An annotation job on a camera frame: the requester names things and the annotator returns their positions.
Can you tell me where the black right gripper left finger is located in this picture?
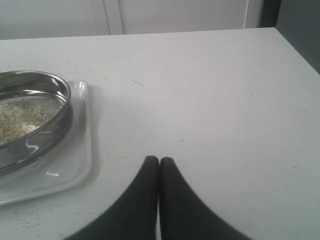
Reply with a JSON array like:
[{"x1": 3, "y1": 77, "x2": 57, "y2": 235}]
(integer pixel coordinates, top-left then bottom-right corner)
[{"x1": 68, "y1": 156, "x2": 160, "y2": 240}]

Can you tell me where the white plastic tray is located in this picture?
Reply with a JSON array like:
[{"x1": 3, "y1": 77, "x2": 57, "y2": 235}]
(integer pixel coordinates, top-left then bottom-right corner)
[{"x1": 0, "y1": 81, "x2": 93, "y2": 206}]

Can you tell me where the round steel mesh sieve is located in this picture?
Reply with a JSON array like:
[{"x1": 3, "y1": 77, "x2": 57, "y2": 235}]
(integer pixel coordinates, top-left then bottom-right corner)
[{"x1": 0, "y1": 70, "x2": 74, "y2": 176}]

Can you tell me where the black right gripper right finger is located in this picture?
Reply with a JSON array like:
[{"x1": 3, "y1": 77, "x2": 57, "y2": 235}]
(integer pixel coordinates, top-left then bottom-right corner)
[{"x1": 159, "y1": 157, "x2": 249, "y2": 240}]

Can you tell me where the yellow and white grain mixture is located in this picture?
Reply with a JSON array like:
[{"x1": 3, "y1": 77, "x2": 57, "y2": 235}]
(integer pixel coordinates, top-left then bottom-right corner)
[{"x1": 0, "y1": 100, "x2": 62, "y2": 145}]

